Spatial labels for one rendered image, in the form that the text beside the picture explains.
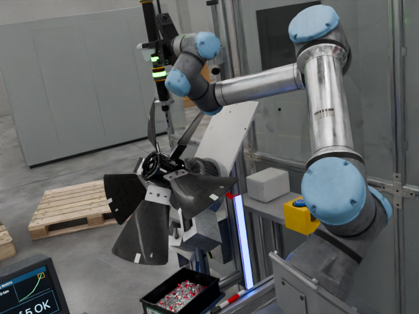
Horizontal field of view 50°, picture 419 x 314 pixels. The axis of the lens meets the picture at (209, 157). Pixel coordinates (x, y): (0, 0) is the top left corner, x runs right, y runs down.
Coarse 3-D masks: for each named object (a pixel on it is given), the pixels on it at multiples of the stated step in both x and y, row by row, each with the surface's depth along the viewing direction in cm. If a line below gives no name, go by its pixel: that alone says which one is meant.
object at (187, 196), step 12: (180, 180) 159; (192, 180) 158; (204, 180) 156; (216, 180) 154; (228, 180) 151; (180, 192) 153; (192, 192) 151; (204, 192) 149; (216, 192) 147; (180, 204) 148; (192, 204) 146; (204, 204) 144; (192, 216) 143
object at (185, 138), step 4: (200, 112) 162; (200, 116) 169; (196, 120) 167; (200, 120) 175; (192, 124) 161; (196, 124) 172; (188, 128) 162; (192, 128) 170; (188, 132) 168; (192, 132) 173; (184, 136) 166; (188, 136) 172; (180, 140) 165; (184, 140) 170; (188, 140) 175; (184, 144) 173
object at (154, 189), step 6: (150, 186) 170; (156, 186) 170; (150, 192) 169; (156, 192) 169; (162, 192) 170; (168, 192) 170; (150, 198) 168; (156, 198) 168; (162, 198) 169; (168, 198) 169
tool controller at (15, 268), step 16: (32, 256) 108; (48, 256) 102; (0, 272) 100; (16, 272) 97; (32, 272) 99; (48, 272) 101; (0, 288) 95; (16, 288) 97; (32, 288) 98; (48, 288) 100; (0, 304) 95; (16, 304) 96; (32, 304) 98; (48, 304) 100; (64, 304) 102
